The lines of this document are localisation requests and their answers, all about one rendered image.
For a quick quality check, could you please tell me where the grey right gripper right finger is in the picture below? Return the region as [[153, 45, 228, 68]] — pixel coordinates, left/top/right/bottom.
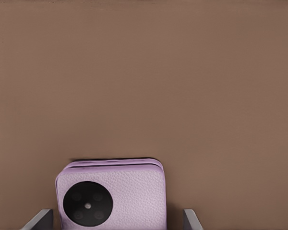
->
[[183, 208, 204, 230]]

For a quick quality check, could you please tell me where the lilac phone with round camera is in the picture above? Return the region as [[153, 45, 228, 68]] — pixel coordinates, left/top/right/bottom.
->
[[55, 157, 168, 230]]

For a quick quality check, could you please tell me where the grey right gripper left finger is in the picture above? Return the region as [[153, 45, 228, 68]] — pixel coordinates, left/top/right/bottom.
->
[[20, 209, 54, 230]]

